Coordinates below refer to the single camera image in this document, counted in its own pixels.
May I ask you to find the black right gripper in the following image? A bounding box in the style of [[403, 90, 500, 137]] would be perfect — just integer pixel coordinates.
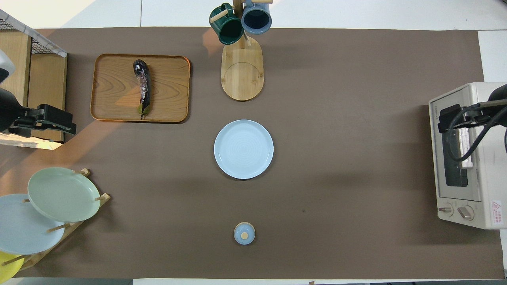
[[438, 84, 507, 133]]

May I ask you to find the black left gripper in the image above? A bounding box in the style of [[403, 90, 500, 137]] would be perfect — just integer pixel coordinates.
[[0, 88, 77, 137]]

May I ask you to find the dark purple eggplant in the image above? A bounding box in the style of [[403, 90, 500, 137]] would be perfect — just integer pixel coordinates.
[[133, 59, 151, 117]]

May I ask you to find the light blue round plate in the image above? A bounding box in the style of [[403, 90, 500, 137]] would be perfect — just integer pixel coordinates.
[[214, 120, 274, 180]]

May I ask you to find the beige toaster oven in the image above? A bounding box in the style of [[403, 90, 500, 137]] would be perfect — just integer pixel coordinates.
[[429, 82, 507, 230]]

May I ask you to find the rectangular wooden tray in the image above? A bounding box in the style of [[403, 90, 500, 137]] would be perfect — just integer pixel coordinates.
[[90, 54, 191, 124]]

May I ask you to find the pale green plate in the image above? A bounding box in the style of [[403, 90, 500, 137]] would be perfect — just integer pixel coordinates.
[[28, 167, 101, 223]]

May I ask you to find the wooden plate rack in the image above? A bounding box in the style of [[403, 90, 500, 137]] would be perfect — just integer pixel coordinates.
[[16, 168, 111, 272]]

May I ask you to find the large light blue plate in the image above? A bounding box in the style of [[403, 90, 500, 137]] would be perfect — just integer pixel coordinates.
[[0, 194, 66, 255]]

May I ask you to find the brown table mat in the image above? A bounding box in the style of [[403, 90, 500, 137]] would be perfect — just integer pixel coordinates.
[[0, 27, 504, 279]]

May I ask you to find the yellow plate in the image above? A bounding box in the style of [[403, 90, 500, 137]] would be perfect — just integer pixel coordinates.
[[0, 251, 24, 280]]

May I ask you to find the wooden mug tree stand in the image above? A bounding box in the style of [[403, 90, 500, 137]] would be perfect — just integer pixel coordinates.
[[209, 0, 274, 101]]

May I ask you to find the dark green mug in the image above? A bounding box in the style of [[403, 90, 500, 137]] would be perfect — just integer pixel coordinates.
[[209, 3, 244, 45]]

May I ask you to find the blue grey mug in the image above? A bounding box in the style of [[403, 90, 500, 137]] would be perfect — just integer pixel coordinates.
[[241, 0, 273, 35]]

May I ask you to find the small blue lidded jar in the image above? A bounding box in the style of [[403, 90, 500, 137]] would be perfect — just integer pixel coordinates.
[[233, 222, 256, 245]]

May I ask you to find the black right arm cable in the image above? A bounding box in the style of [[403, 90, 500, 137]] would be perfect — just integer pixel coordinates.
[[449, 104, 507, 162]]

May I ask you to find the wooden shelf with wire mesh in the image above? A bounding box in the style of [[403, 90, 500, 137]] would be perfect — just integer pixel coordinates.
[[0, 10, 68, 150]]

